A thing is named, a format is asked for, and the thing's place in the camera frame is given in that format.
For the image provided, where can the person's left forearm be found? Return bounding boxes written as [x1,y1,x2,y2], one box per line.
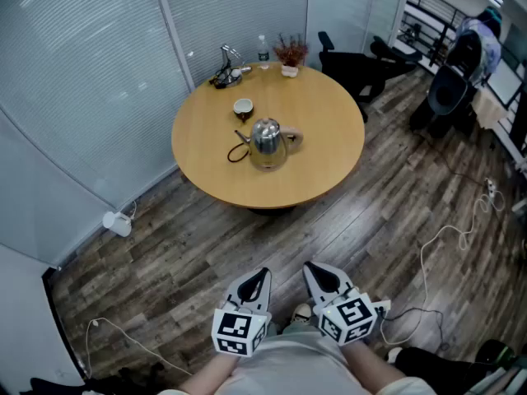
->
[177,348,240,395]

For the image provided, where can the white cup brown handle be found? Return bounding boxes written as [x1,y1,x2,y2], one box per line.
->
[232,98,254,123]

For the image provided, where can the black round-seat chair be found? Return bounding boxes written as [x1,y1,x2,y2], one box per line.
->
[409,30,483,139]

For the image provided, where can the black floor cable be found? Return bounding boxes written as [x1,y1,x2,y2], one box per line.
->
[380,307,452,353]

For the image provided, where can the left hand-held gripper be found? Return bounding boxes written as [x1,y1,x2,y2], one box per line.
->
[211,267,273,359]

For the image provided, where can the black office chair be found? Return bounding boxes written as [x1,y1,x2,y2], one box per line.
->
[369,35,424,82]
[317,30,389,123]

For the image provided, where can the black metal railing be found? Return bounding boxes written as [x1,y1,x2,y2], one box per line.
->
[397,0,469,67]

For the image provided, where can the person's beige shoe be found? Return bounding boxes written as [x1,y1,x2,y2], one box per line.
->
[291,302,315,326]

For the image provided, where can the thin white cable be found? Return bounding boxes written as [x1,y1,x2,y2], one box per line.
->
[85,317,194,380]

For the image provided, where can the long white floor cable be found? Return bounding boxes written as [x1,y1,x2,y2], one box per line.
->
[378,187,506,345]

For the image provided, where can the person's beige shirt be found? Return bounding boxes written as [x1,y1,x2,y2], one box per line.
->
[158,328,438,395]

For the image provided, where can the person's light jeans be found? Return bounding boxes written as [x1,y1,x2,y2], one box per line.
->
[282,321,322,337]

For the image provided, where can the steel kettle with wooden handle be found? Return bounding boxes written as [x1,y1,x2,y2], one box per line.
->
[234,117,305,172]

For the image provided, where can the black lamp cable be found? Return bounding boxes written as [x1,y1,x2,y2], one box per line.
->
[208,66,234,91]

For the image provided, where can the person's right forearm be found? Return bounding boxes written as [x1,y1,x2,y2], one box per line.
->
[340,339,409,395]

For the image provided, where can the black power cord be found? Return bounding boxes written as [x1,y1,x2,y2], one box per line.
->
[226,142,250,165]

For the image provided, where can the red dried plant white pot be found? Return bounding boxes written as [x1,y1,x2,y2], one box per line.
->
[272,33,310,78]

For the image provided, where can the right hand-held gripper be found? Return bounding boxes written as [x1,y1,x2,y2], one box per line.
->
[302,261,380,347]

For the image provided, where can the white cylindrical device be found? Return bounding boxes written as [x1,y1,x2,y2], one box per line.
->
[102,211,133,238]

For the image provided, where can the clear plastic water bottle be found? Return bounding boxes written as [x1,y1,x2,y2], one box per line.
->
[257,35,271,71]

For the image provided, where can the black bag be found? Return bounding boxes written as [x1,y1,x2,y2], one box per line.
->
[393,339,518,388]

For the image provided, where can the short white device cable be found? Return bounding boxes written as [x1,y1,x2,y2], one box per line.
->
[119,199,138,224]

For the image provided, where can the silver desk lamp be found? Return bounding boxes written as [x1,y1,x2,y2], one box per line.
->
[213,44,253,89]

